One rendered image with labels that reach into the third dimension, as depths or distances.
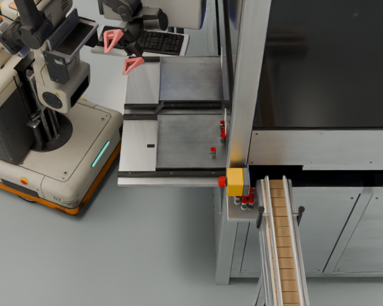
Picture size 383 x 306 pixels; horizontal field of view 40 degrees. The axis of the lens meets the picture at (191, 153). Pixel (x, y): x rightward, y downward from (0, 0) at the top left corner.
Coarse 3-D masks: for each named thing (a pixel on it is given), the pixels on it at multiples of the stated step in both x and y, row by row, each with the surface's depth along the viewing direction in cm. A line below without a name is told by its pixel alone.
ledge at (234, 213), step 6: (228, 198) 191; (234, 198) 191; (228, 204) 189; (234, 204) 189; (240, 204) 189; (228, 210) 188; (234, 210) 188; (240, 210) 188; (246, 210) 188; (252, 210) 188; (228, 216) 186; (234, 216) 186; (240, 216) 186; (246, 216) 186; (252, 216) 186
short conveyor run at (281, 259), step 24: (264, 192) 186; (288, 192) 186; (264, 216) 180; (288, 216) 177; (264, 240) 174; (288, 240) 175; (264, 264) 171; (288, 264) 170; (264, 288) 171; (288, 288) 165
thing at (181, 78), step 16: (160, 64) 230; (176, 64) 233; (192, 64) 233; (208, 64) 233; (160, 80) 227; (176, 80) 227; (192, 80) 227; (208, 80) 227; (160, 96) 221; (176, 96) 221; (192, 96) 221; (208, 96) 221
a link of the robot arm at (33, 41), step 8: (16, 0) 177; (24, 0) 177; (32, 0) 180; (24, 8) 180; (32, 8) 181; (24, 16) 183; (32, 16) 182; (40, 16) 186; (24, 24) 185; (32, 24) 184; (24, 32) 186; (32, 32) 186; (24, 40) 190; (32, 40) 188; (40, 40) 188; (32, 48) 192
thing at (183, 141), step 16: (160, 128) 210; (176, 128) 210; (192, 128) 210; (208, 128) 210; (160, 144) 205; (176, 144) 205; (192, 144) 205; (208, 144) 205; (224, 144) 205; (160, 160) 201; (176, 160) 201; (192, 160) 201; (208, 160) 201; (224, 160) 201
